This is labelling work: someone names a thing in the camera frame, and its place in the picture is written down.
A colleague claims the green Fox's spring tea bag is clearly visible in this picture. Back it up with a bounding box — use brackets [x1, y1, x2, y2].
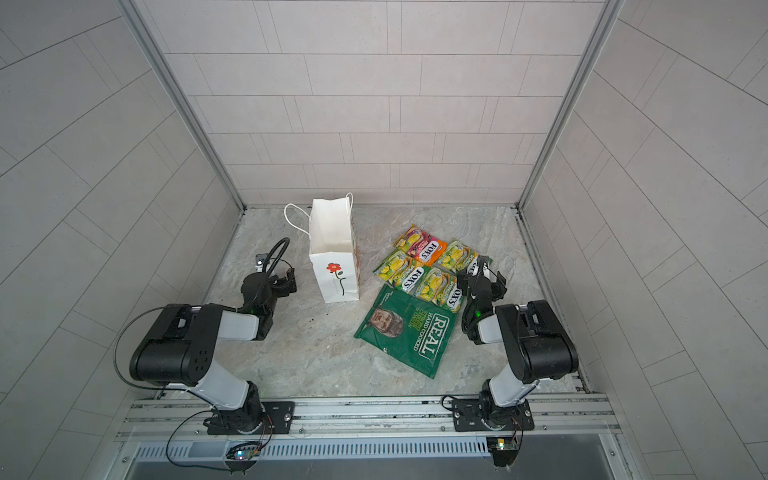
[434, 240, 479, 274]

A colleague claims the orange Fox's fruits candy bag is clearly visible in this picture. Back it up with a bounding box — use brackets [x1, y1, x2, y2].
[393, 225, 448, 266]

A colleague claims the green Real crisps bag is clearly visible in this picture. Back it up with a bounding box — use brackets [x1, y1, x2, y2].
[354, 285, 457, 379]

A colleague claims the white paper bag with flower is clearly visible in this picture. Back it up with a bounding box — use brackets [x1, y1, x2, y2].
[283, 192, 360, 303]

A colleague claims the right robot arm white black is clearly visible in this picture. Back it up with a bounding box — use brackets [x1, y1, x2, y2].
[457, 255, 579, 430]

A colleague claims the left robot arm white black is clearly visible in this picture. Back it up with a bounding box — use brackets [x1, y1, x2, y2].
[128, 268, 297, 435]

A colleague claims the left circuit board green led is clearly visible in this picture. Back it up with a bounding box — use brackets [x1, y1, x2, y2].
[225, 441, 263, 462]

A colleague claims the white vent grille strip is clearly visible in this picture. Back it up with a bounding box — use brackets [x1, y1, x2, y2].
[133, 437, 490, 463]

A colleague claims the right circuit board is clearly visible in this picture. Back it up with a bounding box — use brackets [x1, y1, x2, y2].
[486, 437, 521, 468]

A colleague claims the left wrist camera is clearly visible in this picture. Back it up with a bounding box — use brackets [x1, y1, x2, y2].
[255, 253, 279, 273]

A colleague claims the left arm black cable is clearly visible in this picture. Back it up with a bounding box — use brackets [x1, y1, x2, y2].
[112, 305, 193, 392]

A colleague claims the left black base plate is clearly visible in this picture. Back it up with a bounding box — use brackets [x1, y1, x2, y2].
[203, 401, 295, 435]

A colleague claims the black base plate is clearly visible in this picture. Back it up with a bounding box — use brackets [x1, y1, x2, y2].
[203, 401, 295, 435]
[450, 398, 535, 432]

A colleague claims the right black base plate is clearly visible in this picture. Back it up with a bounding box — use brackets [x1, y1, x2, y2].
[450, 398, 535, 432]

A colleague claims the aluminium mounting rail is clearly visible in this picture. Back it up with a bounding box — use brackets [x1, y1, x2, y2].
[115, 393, 621, 441]

